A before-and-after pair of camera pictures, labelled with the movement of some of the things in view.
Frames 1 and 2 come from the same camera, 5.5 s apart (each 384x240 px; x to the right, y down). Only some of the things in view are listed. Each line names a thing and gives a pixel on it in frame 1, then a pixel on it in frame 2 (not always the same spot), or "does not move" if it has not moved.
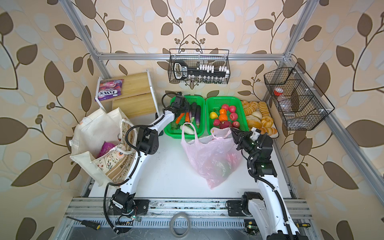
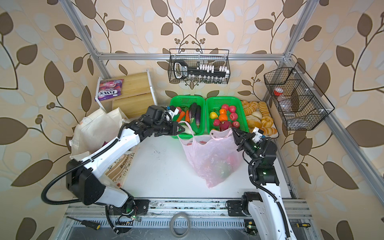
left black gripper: (187, 106) to (172, 127)
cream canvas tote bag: (105, 144) does not move
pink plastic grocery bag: (215, 158) does not move
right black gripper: (242, 136) does not move
